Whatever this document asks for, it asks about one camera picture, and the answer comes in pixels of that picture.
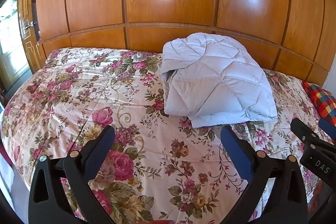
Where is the wooden panelled headboard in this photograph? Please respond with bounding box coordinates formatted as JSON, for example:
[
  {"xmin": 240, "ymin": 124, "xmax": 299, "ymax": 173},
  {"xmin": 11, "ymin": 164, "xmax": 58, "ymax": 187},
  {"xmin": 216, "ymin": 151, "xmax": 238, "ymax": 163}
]
[{"xmin": 37, "ymin": 0, "xmax": 335, "ymax": 85}]

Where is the colourful checked pillow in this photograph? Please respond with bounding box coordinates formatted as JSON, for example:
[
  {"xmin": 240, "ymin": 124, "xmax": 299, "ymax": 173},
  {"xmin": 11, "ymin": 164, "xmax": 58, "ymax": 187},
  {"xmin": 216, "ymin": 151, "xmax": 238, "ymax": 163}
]
[{"xmin": 302, "ymin": 81, "xmax": 336, "ymax": 126}]

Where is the floral bedspread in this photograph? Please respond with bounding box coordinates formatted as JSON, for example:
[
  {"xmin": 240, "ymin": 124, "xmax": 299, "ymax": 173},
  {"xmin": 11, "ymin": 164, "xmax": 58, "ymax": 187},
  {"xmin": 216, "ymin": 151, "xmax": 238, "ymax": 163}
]
[{"xmin": 1, "ymin": 48, "xmax": 335, "ymax": 223}]

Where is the white quilted puffer jacket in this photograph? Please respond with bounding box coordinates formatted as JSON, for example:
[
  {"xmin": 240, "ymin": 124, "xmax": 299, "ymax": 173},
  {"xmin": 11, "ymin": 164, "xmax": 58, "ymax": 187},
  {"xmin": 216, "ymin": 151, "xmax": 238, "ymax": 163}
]
[{"xmin": 159, "ymin": 32, "xmax": 277, "ymax": 128}]

